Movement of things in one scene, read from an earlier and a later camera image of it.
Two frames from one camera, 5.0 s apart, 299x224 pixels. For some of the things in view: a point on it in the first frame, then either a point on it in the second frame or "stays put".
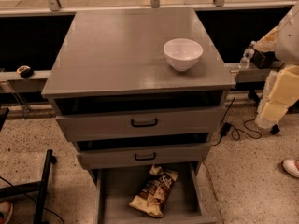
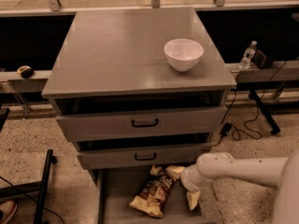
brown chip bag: x=152 y=196 stays put
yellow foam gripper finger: x=267 y=43 to x=190 y=177
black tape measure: x=25 y=71 stays put
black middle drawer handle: x=145 y=159 stays put
